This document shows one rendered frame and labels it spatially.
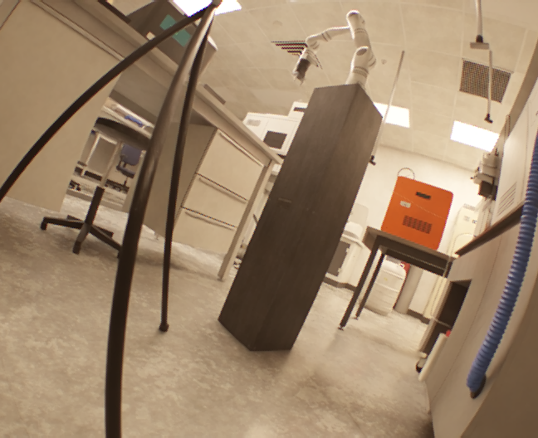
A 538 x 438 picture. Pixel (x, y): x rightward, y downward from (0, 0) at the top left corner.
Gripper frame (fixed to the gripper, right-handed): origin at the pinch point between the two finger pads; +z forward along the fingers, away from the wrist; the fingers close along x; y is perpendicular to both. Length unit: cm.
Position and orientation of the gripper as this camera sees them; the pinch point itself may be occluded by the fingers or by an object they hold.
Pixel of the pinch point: (296, 84)
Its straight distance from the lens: 166.0
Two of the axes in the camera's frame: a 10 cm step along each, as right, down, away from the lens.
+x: -6.8, -3.1, -6.6
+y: -6.2, -2.3, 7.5
